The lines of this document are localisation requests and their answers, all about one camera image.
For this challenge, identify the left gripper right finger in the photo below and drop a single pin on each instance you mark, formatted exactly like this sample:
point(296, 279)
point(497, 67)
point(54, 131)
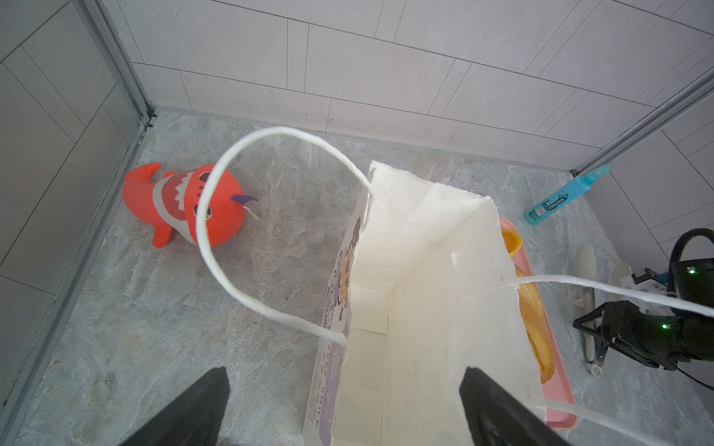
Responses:
point(494, 417)

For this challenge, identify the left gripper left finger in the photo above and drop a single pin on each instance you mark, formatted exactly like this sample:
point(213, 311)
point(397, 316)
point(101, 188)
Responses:
point(193, 418)

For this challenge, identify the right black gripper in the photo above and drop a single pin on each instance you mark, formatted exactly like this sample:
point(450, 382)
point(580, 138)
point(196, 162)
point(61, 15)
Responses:
point(656, 341)

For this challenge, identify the long baguette bread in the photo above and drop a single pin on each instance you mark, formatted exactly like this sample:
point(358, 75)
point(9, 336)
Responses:
point(536, 325)

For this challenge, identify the yellow egg tart bread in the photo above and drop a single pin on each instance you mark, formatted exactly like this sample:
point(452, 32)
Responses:
point(513, 241)

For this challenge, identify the white paper bag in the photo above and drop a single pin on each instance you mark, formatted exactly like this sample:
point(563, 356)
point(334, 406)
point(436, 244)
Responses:
point(422, 289)

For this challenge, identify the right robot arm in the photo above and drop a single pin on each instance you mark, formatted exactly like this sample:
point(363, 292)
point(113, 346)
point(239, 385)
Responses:
point(689, 280)

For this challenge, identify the teal bottle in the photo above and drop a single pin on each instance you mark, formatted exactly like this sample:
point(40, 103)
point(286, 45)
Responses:
point(567, 194)

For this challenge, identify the red shark plush toy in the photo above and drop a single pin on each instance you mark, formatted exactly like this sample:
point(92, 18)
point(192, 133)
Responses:
point(170, 203)

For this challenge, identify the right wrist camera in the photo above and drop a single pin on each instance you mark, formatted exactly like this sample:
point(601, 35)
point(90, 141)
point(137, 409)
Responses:
point(645, 283)

